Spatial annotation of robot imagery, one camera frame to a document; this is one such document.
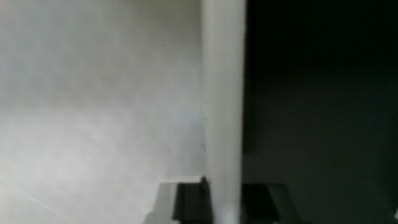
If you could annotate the white desk top tray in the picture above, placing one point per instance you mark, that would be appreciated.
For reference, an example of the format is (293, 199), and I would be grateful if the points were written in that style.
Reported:
(119, 108)

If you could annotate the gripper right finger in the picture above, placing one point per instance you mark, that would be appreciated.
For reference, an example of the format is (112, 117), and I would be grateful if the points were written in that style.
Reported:
(267, 205)

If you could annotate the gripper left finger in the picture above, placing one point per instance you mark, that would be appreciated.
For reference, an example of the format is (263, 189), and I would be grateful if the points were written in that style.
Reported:
(192, 204)

